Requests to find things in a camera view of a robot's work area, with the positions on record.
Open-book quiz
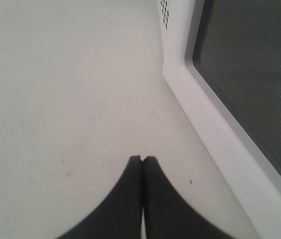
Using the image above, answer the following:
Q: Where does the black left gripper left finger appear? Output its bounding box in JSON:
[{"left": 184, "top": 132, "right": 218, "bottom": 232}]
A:
[{"left": 60, "top": 156, "right": 143, "bottom": 239}]

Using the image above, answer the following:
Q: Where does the white Midea microwave oven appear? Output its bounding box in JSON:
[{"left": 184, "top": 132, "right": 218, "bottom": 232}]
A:
[{"left": 159, "top": 0, "right": 281, "bottom": 239}]

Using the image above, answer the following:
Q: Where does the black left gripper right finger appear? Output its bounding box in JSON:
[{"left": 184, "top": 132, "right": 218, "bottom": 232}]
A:
[{"left": 142, "top": 156, "right": 230, "bottom": 239}]

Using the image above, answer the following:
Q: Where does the white microwave door with window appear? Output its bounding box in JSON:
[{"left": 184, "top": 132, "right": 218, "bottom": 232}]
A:
[{"left": 162, "top": 0, "right": 281, "bottom": 239}]

